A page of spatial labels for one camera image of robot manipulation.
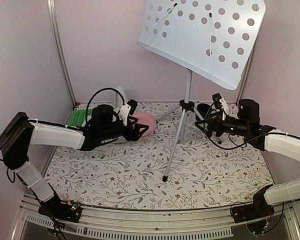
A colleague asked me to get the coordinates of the white sheet music page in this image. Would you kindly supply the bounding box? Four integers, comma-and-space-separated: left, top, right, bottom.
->
115, 138, 126, 144

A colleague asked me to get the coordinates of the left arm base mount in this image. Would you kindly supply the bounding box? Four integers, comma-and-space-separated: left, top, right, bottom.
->
38, 193, 82, 223

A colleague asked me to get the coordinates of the white metronome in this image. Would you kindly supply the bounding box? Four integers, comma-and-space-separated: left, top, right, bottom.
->
113, 86, 128, 108

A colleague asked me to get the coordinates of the green sheet music page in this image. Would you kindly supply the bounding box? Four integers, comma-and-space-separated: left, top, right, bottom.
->
66, 110, 86, 127

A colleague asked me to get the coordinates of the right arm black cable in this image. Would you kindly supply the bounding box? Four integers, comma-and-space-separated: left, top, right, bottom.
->
202, 106, 250, 151

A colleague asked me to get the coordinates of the right aluminium frame post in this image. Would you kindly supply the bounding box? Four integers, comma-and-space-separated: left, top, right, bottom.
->
235, 42, 257, 105

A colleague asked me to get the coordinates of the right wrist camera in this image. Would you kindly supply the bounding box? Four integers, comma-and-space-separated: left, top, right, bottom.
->
212, 93, 229, 121

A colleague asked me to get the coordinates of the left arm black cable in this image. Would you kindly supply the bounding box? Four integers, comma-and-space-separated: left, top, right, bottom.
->
86, 86, 127, 126

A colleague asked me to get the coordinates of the left aluminium frame post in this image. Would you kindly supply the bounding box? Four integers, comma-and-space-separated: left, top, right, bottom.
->
46, 0, 77, 109

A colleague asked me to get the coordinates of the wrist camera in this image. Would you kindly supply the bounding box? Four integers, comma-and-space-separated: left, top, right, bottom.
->
118, 99, 138, 126
212, 93, 229, 121

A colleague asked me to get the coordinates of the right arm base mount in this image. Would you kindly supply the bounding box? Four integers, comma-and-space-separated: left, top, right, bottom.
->
230, 184, 275, 223

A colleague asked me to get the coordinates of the aluminium frame post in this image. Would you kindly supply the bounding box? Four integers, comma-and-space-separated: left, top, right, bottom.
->
46, 0, 77, 109
235, 42, 257, 105

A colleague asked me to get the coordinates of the pink plastic plate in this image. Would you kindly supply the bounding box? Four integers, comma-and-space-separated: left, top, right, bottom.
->
132, 112, 157, 137

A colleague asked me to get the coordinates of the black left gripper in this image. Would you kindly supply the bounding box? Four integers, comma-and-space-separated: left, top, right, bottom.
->
100, 117, 149, 142

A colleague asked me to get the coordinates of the dark blue ceramic mug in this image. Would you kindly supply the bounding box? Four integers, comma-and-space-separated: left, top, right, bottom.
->
196, 103, 213, 119

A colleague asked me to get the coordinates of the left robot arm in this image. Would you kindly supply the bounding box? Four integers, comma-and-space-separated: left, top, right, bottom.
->
0, 103, 149, 217

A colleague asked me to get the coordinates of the light blue music stand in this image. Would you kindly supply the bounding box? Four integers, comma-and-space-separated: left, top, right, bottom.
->
135, 0, 268, 183

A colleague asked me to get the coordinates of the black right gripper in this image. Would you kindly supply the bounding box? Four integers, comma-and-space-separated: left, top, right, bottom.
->
194, 110, 250, 138

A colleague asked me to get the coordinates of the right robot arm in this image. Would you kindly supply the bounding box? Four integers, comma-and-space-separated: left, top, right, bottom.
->
195, 95, 300, 218

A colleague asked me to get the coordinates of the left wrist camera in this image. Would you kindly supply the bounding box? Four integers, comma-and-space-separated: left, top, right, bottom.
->
118, 99, 138, 126

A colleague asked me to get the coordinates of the front aluminium rail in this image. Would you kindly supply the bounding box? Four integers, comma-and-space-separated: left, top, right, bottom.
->
14, 194, 300, 240

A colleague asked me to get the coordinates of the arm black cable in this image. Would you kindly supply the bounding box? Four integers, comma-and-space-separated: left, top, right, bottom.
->
86, 86, 127, 126
202, 106, 250, 151

